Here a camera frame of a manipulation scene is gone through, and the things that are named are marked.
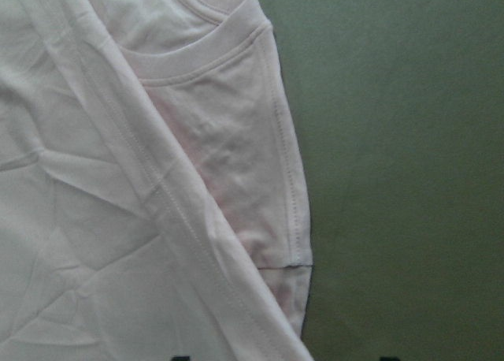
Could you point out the pink Snoopy t-shirt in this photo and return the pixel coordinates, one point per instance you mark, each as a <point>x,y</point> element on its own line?
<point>153,200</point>

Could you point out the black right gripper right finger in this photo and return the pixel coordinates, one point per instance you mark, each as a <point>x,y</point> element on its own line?
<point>389,358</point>

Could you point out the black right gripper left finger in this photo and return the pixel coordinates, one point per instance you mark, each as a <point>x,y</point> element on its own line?
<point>182,358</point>

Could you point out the brown table mat blue grid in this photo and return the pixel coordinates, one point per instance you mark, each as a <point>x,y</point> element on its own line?
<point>398,107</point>

